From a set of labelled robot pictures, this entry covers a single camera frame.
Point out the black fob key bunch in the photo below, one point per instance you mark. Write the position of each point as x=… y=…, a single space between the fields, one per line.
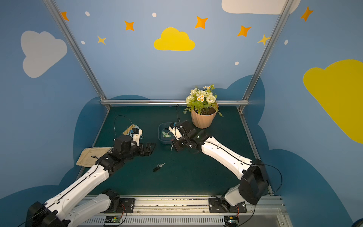
x=158 y=167

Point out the white artificial flower bouquet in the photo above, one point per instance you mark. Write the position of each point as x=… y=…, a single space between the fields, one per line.
x=202 y=101

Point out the translucent blue storage box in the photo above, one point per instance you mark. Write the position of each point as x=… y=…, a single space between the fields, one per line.
x=164 y=127

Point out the aluminium back frame bar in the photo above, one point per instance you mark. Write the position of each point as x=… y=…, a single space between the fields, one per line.
x=167 y=102

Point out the terracotta flower pot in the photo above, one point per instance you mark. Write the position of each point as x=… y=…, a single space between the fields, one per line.
x=204 y=121

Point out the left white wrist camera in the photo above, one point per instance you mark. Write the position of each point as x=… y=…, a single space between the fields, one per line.
x=136 y=134

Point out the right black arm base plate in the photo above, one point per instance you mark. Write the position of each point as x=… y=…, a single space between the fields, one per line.
x=218 y=205

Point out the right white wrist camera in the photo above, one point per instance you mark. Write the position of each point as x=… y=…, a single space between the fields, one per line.
x=175 y=132

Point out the right green circuit board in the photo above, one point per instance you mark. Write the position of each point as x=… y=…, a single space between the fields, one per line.
x=231 y=221

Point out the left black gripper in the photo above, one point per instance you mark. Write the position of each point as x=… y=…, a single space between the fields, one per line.
x=140 y=149

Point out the green circuit board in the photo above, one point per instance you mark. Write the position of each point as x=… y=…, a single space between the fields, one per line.
x=115 y=220
x=231 y=221

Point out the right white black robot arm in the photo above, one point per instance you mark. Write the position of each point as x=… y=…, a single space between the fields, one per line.
x=254 y=179

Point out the left green circuit board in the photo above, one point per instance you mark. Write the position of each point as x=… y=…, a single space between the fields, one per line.
x=115 y=220

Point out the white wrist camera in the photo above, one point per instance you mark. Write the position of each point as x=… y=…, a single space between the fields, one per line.
x=175 y=132
x=136 y=134

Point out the beige cloth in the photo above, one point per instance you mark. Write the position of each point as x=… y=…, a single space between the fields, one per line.
x=89 y=156

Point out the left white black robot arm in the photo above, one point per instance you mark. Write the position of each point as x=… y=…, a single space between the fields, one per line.
x=62 y=210

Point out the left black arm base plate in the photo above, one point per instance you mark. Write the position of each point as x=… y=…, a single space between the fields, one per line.
x=120 y=205

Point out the aluminium front rail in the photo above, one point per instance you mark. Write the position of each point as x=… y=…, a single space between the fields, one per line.
x=191 y=210

